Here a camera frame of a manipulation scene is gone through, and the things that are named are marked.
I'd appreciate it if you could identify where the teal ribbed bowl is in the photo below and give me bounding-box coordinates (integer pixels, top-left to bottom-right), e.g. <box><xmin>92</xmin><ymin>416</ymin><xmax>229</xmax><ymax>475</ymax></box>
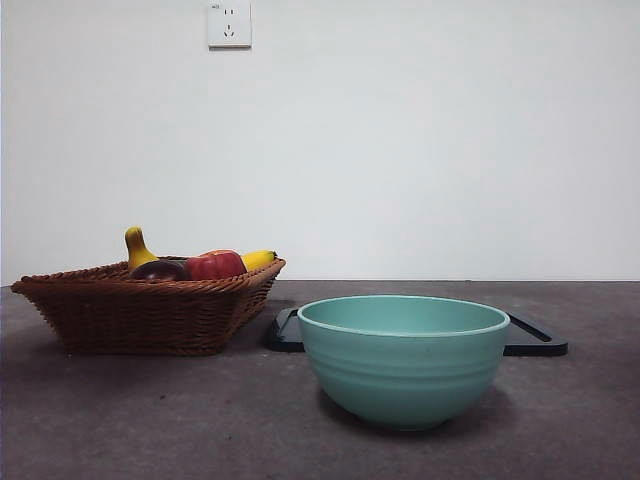
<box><xmin>297</xmin><ymin>294</ymin><xmax>511</xmax><ymax>432</ymax></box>

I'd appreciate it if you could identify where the dark red plum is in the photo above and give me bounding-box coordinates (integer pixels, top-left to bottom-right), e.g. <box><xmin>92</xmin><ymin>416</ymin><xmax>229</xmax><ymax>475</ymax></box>
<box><xmin>128</xmin><ymin>259</ymin><xmax>192</xmax><ymax>282</ymax></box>

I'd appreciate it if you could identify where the dark rectangular tray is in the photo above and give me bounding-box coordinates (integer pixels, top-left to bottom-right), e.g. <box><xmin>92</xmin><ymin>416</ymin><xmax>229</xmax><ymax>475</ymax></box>
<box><xmin>262</xmin><ymin>307</ymin><xmax>570</xmax><ymax>357</ymax></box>

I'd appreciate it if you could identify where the red apple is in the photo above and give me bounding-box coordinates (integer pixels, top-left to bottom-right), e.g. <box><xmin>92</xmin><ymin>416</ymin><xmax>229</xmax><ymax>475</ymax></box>
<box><xmin>185</xmin><ymin>248</ymin><xmax>249</xmax><ymax>281</ymax></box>

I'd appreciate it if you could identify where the yellow banana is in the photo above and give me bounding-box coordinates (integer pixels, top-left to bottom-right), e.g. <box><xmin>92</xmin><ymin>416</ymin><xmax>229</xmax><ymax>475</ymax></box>
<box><xmin>124</xmin><ymin>225</ymin><xmax>278</xmax><ymax>274</ymax></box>

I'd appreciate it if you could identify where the brown wicker basket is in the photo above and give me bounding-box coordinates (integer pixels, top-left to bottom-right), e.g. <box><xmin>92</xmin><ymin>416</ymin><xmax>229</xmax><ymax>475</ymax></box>
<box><xmin>10</xmin><ymin>257</ymin><xmax>287</xmax><ymax>357</ymax></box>

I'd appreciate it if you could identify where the white wall socket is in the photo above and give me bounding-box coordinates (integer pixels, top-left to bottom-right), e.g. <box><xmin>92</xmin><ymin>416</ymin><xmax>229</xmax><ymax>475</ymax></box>
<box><xmin>208</xmin><ymin>0</ymin><xmax>253</xmax><ymax>50</ymax></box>

